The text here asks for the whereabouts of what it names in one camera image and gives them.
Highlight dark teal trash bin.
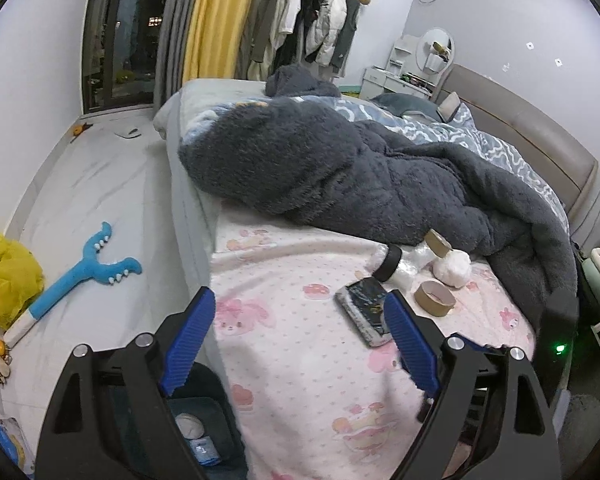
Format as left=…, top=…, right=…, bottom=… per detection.
left=166, top=363, right=248, bottom=479

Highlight white tissue in bin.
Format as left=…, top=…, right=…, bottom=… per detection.
left=175, top=413, right=204, bottom=440

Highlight blue packet in bin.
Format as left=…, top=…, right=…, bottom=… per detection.
left=188, top=436, right=222, bottom=467

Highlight blue snack bag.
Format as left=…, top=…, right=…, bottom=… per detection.
left=0, top=414, right=34, bottom=479

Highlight brown tape roll flat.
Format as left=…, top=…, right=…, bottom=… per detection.
left=414, top=281, right=456, bottom=318

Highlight blue plush slingshot toy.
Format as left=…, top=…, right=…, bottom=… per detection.
left=2, top=221, right=143, bottom=350

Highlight crumpled white tissue ball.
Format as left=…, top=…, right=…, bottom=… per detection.
left=432, top=249, right=471, bottom=289

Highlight yellow plastic bag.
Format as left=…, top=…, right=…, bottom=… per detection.
left=0, top=234, right=44, bottom=330

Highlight black snack wrapper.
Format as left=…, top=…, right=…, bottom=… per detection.
left=335, top=278, right=392, bottom=348

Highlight pink cartoon bed sheet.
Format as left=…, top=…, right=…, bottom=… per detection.
left=209, top=204, right=538, bottom=480

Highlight brown tape roll upright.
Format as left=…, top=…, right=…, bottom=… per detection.
left=424, top=229, right=452, bottom=258

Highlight black tape roll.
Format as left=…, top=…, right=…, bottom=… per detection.
left=372, top=244, right=403, bottom=283

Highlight beige padded headboard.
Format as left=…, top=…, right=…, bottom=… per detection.
left=431, top=64, right=598, bottom=221

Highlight blue patterned duvet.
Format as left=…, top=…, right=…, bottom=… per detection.
left=178, top=96, right=568, bottom=240

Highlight orange toy on floor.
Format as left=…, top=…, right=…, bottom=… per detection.
left=72, top=122, right=93, bottom=139

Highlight dark grey fleece blanket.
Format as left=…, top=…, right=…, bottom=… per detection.
left=178, top=65, right=578, bottom=327

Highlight white vanity with mirror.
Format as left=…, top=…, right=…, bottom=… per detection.
left=358, top=28, right=454, bottom=101

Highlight dark sliding glass door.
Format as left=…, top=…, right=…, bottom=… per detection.
left=82, top=0, right=166, bottom=113

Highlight yellow curtain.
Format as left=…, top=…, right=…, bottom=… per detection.
left=182, top=0, right=251, bottom=84

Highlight grey curtain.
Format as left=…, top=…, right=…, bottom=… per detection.
left=154, top=0, right=195, bottom=113

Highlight hanging clothes on rack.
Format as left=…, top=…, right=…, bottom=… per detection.
left=234, top=0, right=370, bottom=81

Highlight small duck keychain toy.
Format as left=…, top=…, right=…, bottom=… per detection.
left=0, top=339, right=12, bottom=386

